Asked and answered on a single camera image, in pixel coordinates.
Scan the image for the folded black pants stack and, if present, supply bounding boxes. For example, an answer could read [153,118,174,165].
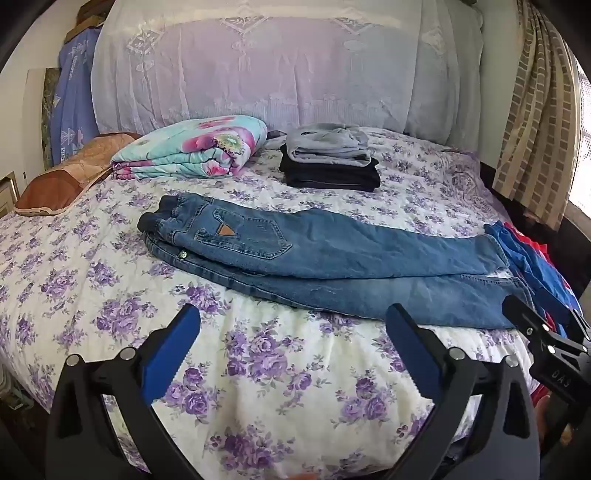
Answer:
[279,144,381,191]

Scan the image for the blue patterned hanging cloth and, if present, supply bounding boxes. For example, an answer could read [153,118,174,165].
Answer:
[50,24,104,166]

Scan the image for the person's right hand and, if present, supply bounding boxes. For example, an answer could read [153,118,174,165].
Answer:
[536,394,562,445]

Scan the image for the blue jeans pants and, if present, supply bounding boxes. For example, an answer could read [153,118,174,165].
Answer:
[137,193,539,330]

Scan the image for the brown pillow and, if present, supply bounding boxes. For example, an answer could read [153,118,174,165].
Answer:
[14,132,143,217]

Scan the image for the white lace window curtain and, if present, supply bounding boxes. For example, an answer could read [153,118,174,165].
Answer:
[566,46,591,222]

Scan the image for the blue and red clothes pile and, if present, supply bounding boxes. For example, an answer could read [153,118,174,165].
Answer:
[485,220,583,337]

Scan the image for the purple floral bedspread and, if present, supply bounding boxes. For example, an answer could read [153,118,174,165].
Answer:
[0,126,536,480]

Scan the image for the folded grey garment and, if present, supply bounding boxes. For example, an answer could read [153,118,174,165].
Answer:
[283,123,374,168]

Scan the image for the lace covered headboard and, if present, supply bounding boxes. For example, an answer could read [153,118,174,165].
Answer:
[90,0,485,147]

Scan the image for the folded teal floral blanket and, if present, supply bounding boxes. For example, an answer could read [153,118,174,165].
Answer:
[111,115,269,181]

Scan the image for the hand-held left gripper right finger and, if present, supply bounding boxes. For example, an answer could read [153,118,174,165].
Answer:
[385,302,542,480]

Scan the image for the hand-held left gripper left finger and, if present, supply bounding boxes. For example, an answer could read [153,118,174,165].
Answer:
[46,302,203,480]

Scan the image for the leaning patterned board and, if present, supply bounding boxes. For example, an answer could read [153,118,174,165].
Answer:
[41,67,62,169]

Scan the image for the beige checked curtain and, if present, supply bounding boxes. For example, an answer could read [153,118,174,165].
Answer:
[490,0,581,230]

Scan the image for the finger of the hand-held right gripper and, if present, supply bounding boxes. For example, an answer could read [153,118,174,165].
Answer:
[566,307,591,346]
[501,294,561,352]

